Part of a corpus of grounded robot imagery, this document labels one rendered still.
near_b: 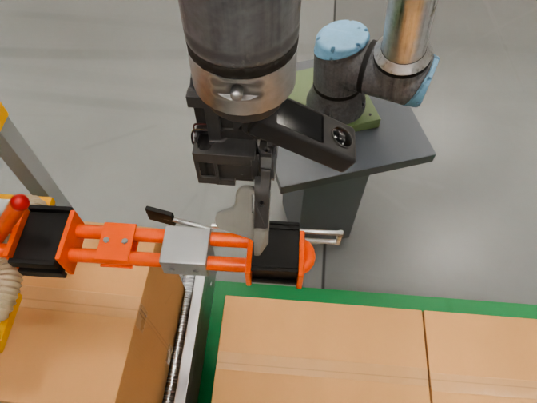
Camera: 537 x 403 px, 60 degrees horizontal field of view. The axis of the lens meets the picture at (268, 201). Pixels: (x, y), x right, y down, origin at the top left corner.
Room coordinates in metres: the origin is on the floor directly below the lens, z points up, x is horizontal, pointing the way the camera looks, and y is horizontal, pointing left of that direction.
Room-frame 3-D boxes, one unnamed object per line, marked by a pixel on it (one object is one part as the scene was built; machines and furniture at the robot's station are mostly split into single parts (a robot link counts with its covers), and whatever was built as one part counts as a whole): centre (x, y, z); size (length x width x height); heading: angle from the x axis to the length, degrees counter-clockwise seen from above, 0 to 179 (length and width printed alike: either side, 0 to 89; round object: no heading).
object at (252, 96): (0.30, 0.02, 1.63); 0.10 x 0.09 x 0.05; 176
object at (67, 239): (0.32, 0.34, 1.27); 0.10 x 0.08 x 0.06; 176
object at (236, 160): (0.30, 0.03, 1.55); 0.09 x 0.08 x 0.12; 86
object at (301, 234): (0.29, -0.01, 1.27); 0.08 x 0.07 x 0.05; 86
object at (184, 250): (0.30, 0.12, 1.26); 0.07 x 0.07 x 0.04; 86
